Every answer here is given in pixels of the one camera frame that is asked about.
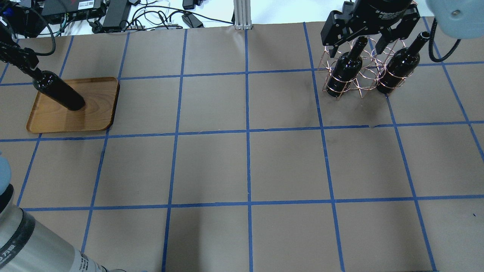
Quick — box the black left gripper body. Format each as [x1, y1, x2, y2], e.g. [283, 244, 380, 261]
[0, 23, 39, 70]

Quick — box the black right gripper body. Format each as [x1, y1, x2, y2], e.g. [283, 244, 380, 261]
[320, 0, 420, 46]

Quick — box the dark wine bottle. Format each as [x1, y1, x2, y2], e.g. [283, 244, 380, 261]
[326, 36, 368, 97]
[33, 71, 86, 111]
[376, 31, 430, 94]

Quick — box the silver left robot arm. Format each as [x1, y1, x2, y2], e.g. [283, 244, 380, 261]
[0, 25, 107, 272]

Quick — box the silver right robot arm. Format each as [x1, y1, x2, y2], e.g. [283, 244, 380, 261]
[320, 0, 484, 57]

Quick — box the wooden tray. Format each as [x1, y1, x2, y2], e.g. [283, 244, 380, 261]
[26, 76, 120, 134]

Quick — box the copper wire bottle basket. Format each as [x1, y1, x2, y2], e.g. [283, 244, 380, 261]
[318, 37, 413, 99]

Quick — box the aluminium frame post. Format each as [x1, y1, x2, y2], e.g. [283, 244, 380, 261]
[233, 0, 253, 30]

